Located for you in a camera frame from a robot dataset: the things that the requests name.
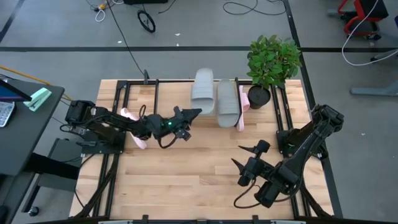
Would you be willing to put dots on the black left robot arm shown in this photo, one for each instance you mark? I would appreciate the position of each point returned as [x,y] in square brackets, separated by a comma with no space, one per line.
[102,119]

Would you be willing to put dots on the black frame wooden shelf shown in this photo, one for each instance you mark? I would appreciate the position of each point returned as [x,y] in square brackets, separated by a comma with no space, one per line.
[174,99]

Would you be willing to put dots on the mint green stapler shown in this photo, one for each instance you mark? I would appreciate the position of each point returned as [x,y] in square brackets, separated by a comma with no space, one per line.
[38,98]

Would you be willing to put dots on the pink rubber slide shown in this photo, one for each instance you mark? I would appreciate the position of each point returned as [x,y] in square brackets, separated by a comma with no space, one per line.
[140,143]
[246,104]

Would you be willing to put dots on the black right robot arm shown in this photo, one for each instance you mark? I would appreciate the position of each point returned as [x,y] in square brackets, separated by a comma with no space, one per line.
[306,149]

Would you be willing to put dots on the yellow floor strip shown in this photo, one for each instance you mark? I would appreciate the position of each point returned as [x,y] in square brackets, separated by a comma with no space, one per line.
[25,75]

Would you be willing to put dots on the red frame cart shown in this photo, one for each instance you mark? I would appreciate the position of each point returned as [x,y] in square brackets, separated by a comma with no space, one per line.
[373,9]

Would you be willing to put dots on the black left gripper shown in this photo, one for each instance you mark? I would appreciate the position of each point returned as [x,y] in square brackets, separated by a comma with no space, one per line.
[164,126]

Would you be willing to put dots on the black framed monitor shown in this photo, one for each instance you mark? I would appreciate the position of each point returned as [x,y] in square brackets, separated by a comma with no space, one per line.
[9,93]

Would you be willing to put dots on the black aluminium rig frame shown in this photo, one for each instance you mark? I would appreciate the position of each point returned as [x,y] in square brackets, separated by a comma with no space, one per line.
[122,84]

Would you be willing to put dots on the grey rubber slide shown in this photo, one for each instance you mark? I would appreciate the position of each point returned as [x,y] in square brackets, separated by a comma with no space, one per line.
[228,102]
[202,90]

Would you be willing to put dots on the green potted plant black pot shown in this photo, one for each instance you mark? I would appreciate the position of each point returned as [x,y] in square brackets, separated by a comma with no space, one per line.
[270,59]

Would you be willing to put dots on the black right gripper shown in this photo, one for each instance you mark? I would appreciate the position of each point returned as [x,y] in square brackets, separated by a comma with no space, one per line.
[256,168]

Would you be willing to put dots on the grey calculator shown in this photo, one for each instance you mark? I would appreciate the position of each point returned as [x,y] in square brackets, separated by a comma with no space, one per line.
[6,113]

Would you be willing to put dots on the black side desk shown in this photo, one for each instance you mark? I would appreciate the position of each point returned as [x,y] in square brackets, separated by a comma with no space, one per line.
[28,137]

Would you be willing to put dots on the grey table foot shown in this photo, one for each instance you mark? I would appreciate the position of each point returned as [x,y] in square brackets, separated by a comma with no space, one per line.
[388,54]
[373,91]

